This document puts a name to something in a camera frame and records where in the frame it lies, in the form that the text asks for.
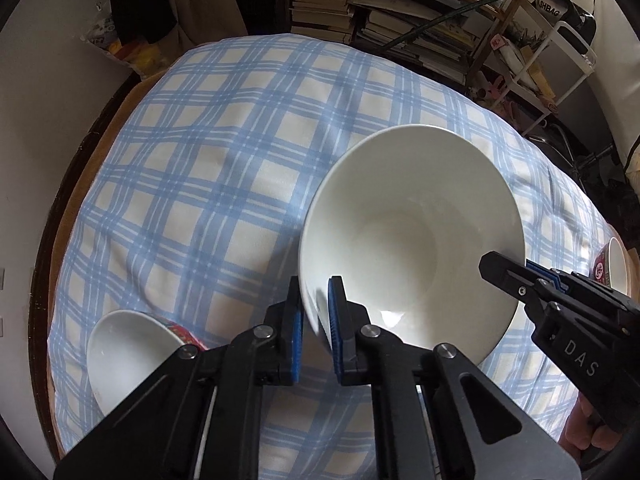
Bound black bag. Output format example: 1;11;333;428
532;0;596;41

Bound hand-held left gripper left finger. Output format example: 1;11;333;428
52;276;306;480

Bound wooden shelf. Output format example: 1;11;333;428
345;0;546;91

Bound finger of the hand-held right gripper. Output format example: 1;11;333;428
479;251;556;318
526;259;640;321

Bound dark hanging clothes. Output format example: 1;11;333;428
110;0;181;46

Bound dark metal pole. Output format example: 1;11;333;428
385;0;568;51

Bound beige hanging trousers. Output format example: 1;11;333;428
172;0;251;48

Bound blue checked cloth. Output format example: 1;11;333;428
47;35;621;480

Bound stack of books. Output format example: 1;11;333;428
287;0;481;76

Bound large white bowl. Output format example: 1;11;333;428
298;124;526;366

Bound person's right hand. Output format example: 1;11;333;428
557;392;618;461

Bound small red bowl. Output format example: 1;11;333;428
589;236;630;293
86;310;208;418

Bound dark wooden bed frame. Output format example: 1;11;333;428
27;80;136;411

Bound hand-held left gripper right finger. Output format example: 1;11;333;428
327;275;583;480

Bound white trolley cart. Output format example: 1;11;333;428
500;20;598;131

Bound printed plastic bag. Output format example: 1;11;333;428
82;12;168;81

